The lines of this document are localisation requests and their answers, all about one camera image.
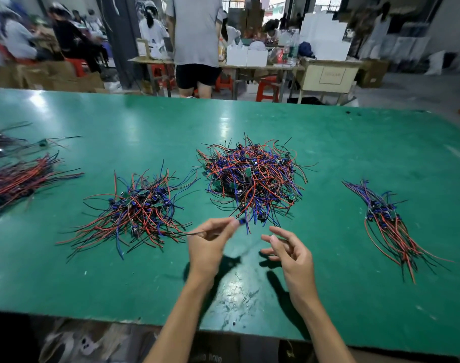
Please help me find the long wooden work table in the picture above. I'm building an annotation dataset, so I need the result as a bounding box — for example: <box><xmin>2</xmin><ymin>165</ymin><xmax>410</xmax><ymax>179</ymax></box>
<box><xmin>129</xmin><ymin>56</ymin><xmax>365</xmax><ymax>103</ymax></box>

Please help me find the dark pillar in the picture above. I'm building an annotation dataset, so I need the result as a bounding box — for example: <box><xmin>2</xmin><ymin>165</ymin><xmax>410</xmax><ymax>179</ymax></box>
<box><xmin>94</xmin><ymin>0</ymin><xmax>144</xmax><ymax>91</ymax></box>

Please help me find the stack of white boxes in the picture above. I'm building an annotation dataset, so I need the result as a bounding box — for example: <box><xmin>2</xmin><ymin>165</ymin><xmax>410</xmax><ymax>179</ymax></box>
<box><xmin>300</xmin><ymin>13</ymin><xmax>350</xmax><ymax>61</ymax></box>

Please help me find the person's right hand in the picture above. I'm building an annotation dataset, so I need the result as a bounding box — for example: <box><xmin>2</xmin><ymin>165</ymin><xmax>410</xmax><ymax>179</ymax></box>
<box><xmin>260</xmin><ymin>226</ymin><xmax>318</xmax><ymax>307</ymax></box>

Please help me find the row of cardboard boxes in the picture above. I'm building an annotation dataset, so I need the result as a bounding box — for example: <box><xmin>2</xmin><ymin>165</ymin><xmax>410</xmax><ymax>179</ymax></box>
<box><xmin>0</xmin><ymin>62</ymin><xmax>104</xmax><ymax>93</ymax></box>

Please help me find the person's left hand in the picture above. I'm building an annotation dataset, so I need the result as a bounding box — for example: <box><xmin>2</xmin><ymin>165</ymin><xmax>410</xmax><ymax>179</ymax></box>
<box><xmin>186</xmin><ymin>217</ymin><xmax>241</xmax><ymax>288</ymax></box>

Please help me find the row of white containers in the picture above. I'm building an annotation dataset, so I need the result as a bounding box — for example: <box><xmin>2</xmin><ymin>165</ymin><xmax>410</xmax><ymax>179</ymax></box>
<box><xmin>226</xmin><ymin>43</ymin><xmax>269</xmax><ymax>68</ymax></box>

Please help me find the pile of wires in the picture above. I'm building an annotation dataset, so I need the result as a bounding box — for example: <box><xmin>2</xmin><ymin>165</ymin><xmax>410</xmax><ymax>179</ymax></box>
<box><xmin>196</xmin><ymin>134</ymin><xmax>310</xmax><ymax>235</ymax></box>

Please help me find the brown cardboard box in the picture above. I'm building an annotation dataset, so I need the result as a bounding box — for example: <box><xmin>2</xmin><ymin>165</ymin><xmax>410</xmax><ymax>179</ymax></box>
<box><xmin>357</xmin><ymin>58</ymin><xmax>390</xmax><ymax>89</ymax></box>

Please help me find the cream cabinet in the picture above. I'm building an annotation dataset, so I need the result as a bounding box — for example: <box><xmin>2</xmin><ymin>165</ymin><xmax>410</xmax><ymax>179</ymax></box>
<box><xmin>298</xmin><ymin>58</ymin><xmax>365</xmax><ymax>105</ymax></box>

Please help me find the red plastic stool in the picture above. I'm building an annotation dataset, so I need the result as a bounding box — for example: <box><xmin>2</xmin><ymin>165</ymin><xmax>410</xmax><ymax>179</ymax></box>
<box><xmin>256</xmin><ymin>75</ymin><xmax>281</xmax><ymax>103</ymax></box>
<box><xmin>216</xmin><ymin>74</ymin><xmax>235</xmax><ymax>93</ymax></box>
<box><xmin>66</xmin><ymin>58</ymin><xmax>91</xmax><ymax>78</ymax></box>
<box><xmin>149</xmin><ymin>64</ymin><xmax>174</xmax><ymax>95</ymax></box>

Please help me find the small bunch of set-aside wires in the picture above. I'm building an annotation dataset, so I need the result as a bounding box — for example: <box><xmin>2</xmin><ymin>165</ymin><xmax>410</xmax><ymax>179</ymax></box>
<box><xmin>343</xmin><ymin>179</ymin><xmax>454</xmax><ymax>284</ymax></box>

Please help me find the person's left forearm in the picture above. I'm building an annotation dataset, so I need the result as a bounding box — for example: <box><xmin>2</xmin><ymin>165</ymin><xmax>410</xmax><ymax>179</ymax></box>
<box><xmin>144</xmin><ymin>277</ymin><xmax>216</xmax><ymax>363</ymax></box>

